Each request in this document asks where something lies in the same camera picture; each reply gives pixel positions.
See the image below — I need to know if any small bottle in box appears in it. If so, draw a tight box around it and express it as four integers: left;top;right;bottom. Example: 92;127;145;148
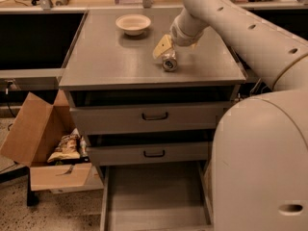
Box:
80;136;88;158

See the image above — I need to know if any snack chip bag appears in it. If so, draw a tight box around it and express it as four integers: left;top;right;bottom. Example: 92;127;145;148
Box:
47;135;80;163

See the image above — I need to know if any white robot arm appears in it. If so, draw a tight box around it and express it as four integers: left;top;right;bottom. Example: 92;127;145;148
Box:
170;0;308;231

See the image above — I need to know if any grey drawer cabinet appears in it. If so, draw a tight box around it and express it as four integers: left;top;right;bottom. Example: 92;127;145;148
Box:
58;7;248;175

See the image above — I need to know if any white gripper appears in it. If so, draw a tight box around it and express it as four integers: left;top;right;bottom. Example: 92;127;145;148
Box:
152;14;204;59

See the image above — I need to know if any bottom open grey drawer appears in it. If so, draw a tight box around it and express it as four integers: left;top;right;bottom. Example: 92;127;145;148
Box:
100;162;214;231

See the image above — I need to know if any middle grey drawer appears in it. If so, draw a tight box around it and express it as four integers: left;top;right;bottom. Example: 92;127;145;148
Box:
88;141;211;166

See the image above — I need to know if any silver redbull can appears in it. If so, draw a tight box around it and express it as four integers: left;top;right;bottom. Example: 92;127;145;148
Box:
162;49;177;72

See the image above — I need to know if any open cardboard box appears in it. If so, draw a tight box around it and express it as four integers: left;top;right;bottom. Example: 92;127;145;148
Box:
1;90;103;193

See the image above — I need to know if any white ceramic bowl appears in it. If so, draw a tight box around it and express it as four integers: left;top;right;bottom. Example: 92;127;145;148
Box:
115;14;151;36

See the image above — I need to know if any top grey drawer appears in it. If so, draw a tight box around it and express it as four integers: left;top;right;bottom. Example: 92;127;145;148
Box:
70;102;231;135

